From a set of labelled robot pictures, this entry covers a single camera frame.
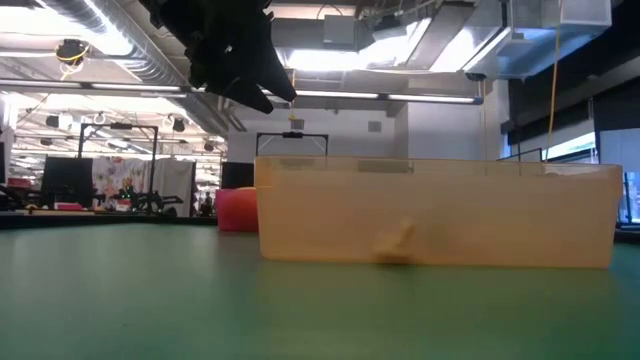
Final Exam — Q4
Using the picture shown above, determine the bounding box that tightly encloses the tall black frame rig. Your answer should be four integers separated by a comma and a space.
77, 122, 160, 201

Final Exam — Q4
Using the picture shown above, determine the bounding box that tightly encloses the black box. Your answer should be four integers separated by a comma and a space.
221, 161, 256, 190

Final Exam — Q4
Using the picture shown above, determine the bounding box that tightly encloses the green table mat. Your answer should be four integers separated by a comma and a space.
0, 222, 640, 360

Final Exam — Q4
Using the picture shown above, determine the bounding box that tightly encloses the grey ceiling box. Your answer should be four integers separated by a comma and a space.
322, 13, 357, 46

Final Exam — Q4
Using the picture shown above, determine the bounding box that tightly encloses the small toy mushroom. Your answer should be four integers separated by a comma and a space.
372, 216, 417, 265

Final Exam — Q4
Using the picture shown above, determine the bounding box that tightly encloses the yellow hanging cable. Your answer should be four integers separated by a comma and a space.
544, 0, 562, 164

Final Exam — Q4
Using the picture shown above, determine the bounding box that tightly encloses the low black frame rig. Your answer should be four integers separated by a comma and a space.
254, 131, 330, 159

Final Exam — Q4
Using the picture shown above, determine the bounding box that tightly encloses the floral curtain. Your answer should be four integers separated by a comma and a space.
92, 156, 154, 201

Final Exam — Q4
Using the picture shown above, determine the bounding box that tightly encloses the red plastic bin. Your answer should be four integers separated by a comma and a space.
214, 186, 259, 233

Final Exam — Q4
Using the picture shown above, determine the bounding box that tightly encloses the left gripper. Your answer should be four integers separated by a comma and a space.
139, 0, 299, 116

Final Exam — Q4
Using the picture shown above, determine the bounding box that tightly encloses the yellow ceiling cable reel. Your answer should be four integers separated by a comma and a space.
53, 38, 92, 81

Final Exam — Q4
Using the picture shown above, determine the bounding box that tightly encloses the white curtain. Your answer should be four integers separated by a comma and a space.
152, 158, 197, 217

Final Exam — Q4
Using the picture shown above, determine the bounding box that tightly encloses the rectangular metal air duct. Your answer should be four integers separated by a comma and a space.
462, 0, 614, 81

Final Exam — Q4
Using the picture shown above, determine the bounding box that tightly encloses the ceiling light strip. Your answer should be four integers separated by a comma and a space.
387, 93, 484, 105
294, 88, 381, 100
0, 78, 189, 96

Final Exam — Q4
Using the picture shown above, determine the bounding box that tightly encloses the orange translucent plastic bin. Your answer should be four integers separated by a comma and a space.
253, 154, 625, 270

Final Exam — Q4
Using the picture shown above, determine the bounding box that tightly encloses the silver spiral air duct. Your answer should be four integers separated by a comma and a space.
42, 0, 246, 134

